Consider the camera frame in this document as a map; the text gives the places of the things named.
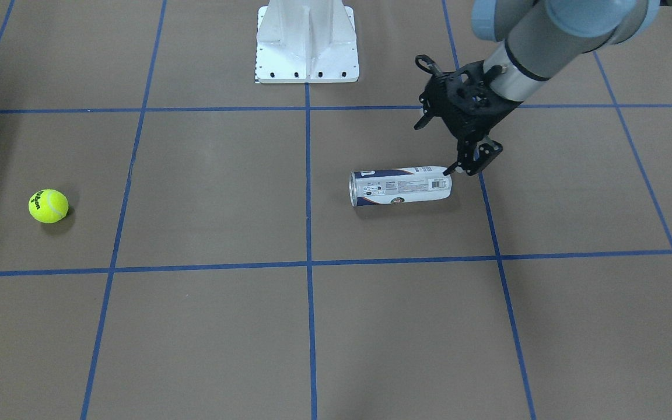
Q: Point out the white tennis ball can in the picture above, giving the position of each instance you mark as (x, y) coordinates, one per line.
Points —
(404, 185)

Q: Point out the white pedestal column base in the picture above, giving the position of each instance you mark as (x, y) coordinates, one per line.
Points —
(306, 42)

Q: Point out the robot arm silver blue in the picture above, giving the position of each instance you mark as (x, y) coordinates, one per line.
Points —
(535, 41)

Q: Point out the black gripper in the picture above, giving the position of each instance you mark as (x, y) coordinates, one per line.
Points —
(468, 124)

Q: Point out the yellow tennis ball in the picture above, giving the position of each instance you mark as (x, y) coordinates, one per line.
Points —
(48, 206)

